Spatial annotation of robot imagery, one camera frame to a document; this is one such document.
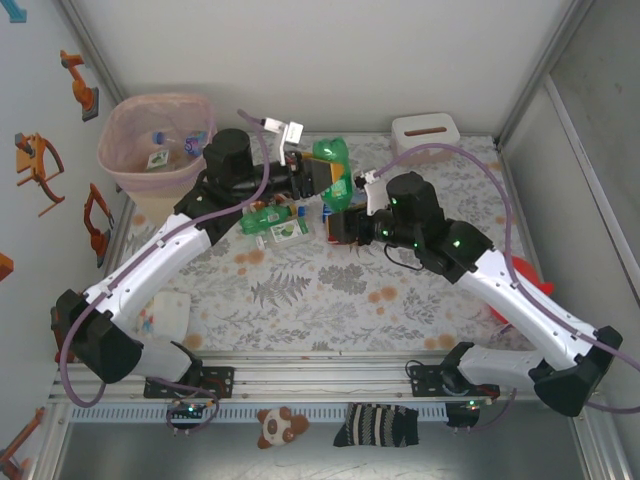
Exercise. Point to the aluminium corner post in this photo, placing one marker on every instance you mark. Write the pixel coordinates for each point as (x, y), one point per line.
(542, 75)
(87, 37)

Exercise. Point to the small circuit board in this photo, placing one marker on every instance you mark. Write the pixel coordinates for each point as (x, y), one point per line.
(465, 412)
(190, 409)

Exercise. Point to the plush dog toy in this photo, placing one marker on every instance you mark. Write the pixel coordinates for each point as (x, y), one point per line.
(272, 427)

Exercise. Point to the white tissue pack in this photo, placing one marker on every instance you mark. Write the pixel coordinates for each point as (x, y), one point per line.
(167, 312)

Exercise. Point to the clear bottle teal label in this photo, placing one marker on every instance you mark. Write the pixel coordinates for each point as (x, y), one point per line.
(359, 199)

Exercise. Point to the orange gripper frame sticker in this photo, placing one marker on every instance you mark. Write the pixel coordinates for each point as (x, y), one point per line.
(30, 165)

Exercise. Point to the white tissue box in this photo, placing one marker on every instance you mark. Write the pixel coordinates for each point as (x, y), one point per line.
(425, 122)

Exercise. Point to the green tea label bottle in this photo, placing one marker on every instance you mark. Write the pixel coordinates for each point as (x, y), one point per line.
(287, 232)

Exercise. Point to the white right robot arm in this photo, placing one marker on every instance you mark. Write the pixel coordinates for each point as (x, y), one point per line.
(515, 305)

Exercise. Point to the white green label bottle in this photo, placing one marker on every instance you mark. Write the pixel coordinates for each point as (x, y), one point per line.
(157, 161)

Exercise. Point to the green bottle brown cap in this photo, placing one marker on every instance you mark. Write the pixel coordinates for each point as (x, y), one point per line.
(332, 147)

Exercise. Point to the pink mesh waste bin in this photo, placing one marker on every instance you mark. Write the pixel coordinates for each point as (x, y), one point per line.
(150, 205)

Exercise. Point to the orange block sticker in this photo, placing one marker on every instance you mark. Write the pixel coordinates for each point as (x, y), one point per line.
(5, 267)

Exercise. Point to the blue wall sticker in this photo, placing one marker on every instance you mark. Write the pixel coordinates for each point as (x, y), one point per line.
(17, 14)

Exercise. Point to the red yellow label bottle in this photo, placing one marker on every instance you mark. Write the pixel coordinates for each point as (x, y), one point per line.
(328, 235)

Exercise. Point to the red balloon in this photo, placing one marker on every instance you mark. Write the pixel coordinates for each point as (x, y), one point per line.
(530, 270)

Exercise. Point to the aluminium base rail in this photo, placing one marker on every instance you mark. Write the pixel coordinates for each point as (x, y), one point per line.
(325, 380)

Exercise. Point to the green bottle small label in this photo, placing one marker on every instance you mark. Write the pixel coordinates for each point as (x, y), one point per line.
(260, 222)

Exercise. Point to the striped black white sock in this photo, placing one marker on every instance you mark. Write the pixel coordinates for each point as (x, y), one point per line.
(375, 425)

